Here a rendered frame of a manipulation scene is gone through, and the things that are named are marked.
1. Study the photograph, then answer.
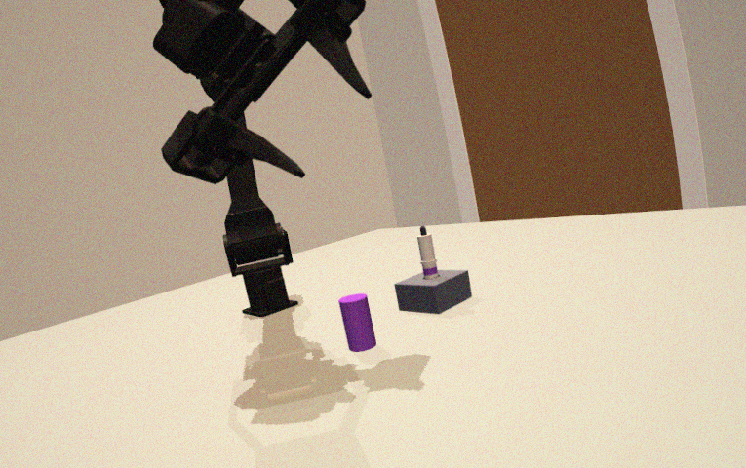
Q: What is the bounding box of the white marker with purple band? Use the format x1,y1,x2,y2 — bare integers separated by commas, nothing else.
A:
417,226,438,280

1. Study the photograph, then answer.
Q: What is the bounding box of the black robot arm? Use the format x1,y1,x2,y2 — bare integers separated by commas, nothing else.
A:
153,0,298,317

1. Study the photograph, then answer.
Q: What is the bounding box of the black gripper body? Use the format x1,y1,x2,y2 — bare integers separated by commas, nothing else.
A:
161,0,367,184

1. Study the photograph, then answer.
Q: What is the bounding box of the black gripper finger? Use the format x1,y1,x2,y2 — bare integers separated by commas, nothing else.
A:
194,113,305,178
289,0,372,99

